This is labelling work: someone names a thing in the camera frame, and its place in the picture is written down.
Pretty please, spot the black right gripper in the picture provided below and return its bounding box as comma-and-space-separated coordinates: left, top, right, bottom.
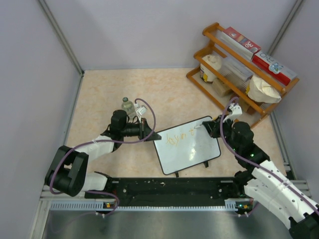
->
203, 114, 240, 152

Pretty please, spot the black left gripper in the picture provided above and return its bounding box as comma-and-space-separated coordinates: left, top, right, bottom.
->
121, 118, 160, 142

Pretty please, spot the yellow capped white marker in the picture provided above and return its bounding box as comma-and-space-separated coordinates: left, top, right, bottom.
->
194, 116, 220, 129

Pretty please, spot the white whiteboard black frame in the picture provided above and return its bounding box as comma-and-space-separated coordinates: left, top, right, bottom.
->
154, 116, 221, 175

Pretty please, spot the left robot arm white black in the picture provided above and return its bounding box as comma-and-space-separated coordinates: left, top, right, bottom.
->
44, 110, 161, 198

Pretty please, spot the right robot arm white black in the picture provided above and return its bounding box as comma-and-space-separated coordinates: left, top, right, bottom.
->
202, 117, 319, 239

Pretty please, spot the clear glass bottle green cap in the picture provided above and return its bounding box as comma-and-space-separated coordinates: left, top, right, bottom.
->
121, 97, 136, 119

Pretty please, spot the brown block on shelf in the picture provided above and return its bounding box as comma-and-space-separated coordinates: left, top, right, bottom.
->
230, 93, 256, 115

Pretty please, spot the tan sponge block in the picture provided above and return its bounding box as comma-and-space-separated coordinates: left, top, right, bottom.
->
212, 78, 232, 97

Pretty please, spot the orange wooden shelf rack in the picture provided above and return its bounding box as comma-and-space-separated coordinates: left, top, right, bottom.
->
186, 23, 299, 127

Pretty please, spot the white cup paper cover left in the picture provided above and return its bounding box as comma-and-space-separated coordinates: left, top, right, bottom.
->
199, 54, 223, 85

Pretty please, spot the white cup paper cover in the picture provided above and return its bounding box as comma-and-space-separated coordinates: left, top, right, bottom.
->
246, 75, 282, 104
199, 54, 223, 85

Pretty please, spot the grey white box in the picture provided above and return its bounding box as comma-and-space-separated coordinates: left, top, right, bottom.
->
219, 57, 253, 83

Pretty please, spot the white cup paper cover right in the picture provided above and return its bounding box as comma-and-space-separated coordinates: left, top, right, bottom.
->
246, 75, 282, 104

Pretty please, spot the red white foil box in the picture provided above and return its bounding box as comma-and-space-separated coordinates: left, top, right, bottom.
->
220, 27, 261, 60

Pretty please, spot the red white wrap box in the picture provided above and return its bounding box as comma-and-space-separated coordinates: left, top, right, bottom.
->
252, 51, 298, 86

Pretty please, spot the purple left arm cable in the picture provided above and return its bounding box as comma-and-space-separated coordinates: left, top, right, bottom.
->
49, 99, 157, 215

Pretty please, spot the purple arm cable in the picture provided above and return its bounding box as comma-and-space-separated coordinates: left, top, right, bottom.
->
219, 96, 319, 215
49, 99, 157, 215

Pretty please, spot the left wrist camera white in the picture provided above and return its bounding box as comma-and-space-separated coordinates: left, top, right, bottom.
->
134, 103, 147, 119

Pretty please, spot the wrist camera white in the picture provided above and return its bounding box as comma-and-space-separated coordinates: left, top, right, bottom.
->
223, 103, 243, 122
134, 103, 147, 119

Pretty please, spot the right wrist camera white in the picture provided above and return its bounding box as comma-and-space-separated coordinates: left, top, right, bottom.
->
223, 103, 243, 122

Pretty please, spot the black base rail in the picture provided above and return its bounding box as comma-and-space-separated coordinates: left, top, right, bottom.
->
84, 177, 251, 207

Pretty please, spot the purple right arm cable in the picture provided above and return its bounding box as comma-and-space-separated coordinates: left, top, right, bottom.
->
219, 96, 319, 215

